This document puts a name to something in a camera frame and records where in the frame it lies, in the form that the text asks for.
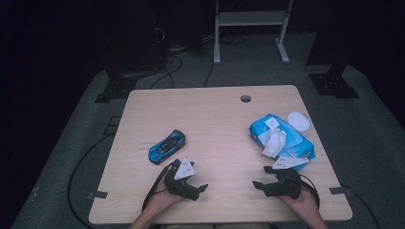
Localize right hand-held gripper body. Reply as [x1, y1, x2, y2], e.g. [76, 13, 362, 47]
[264, 156, 309, 200]

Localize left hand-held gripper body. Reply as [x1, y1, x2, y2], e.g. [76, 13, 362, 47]
[162, 156, 199, 196]

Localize white wet wipe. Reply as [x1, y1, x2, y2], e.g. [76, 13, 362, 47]
[261, 128, 288, 159]

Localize blue and black toy car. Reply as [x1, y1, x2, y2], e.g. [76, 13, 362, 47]
[147, 129, 186, 165]

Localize blue wet wipes pack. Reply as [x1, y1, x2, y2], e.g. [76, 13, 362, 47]
[248, 114, 317, 162]

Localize person's right hand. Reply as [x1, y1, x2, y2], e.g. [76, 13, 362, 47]
[278, 186, 320, 220]

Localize person's left hand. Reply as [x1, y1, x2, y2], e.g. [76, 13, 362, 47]
[146, 179, 186, 218]

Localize person's legs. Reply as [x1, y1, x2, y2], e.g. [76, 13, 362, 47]
[159, 223, 271, 229]

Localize grey tape strip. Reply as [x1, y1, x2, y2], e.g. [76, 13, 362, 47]
[329, 186, 353, 196]
[87, 190, 109, 200]

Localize white round plastic lid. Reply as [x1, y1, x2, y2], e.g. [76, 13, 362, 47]
[287, 110, 311, 133]

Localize white metal stand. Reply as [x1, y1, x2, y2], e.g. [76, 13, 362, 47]
[213, 0, 294, 66]

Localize right hand-held gripper black cable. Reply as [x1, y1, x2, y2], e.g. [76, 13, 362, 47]
[298, 173, 321, 209]

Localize hand-held gripper black cable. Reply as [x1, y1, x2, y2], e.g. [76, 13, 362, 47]
[141, 160, 180, 212]
[298, 173, 321, 209]

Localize left hand-held gripper black cable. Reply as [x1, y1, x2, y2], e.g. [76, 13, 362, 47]
[141, 160, 180, 212]

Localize short black floor cable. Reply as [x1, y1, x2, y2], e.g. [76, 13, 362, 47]
[342, 184, 382, 229]

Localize looped black background cable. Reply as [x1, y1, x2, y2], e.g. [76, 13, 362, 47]
[149, 54, 184, 90]

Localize black stand base plate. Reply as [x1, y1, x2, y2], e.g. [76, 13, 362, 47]
[94, 74, 139, 104]

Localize straight black background cable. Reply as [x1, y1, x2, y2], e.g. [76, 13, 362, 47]
[202, 49, 215, 89]

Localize black stand base with post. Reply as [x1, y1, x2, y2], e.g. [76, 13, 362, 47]
[309, 61, 361, 99]

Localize long black floor cable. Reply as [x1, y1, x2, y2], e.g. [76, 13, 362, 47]
[67, 132, 117, 229]

